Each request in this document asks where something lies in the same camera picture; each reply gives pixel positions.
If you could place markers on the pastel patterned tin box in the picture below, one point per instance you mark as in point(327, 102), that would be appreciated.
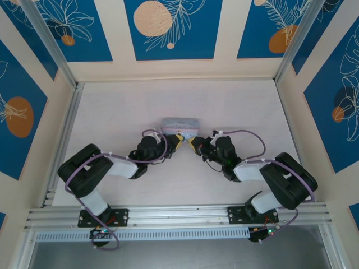
point(181, 124)

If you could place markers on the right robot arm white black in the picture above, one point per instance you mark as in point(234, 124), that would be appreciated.
point(286, 179)

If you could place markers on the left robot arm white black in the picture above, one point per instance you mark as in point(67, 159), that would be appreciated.
point(92, 173)

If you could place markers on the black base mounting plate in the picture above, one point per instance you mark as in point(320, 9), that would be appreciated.
point(123, 215)
point(237, 215)

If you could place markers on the right controller board with leds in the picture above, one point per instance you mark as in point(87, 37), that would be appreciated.
point(266, 232)

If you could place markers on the controller board with leds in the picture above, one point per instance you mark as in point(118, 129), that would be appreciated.
point(266, 232)
point(101, 232)

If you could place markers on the left controller board with leds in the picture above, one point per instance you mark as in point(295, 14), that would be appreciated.
point(101, 232)

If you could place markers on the grey metal bottom panel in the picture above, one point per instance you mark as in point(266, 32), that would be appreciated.
point(179, 256)

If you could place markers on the aluminium cross rail beam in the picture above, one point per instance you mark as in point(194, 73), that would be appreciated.
point(179, 214)

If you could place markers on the aluminium side rail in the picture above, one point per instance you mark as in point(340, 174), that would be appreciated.
point(63, 140)

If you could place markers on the aluminium frame post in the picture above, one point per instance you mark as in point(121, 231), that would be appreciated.
point(300, 42)
point(53, 47)

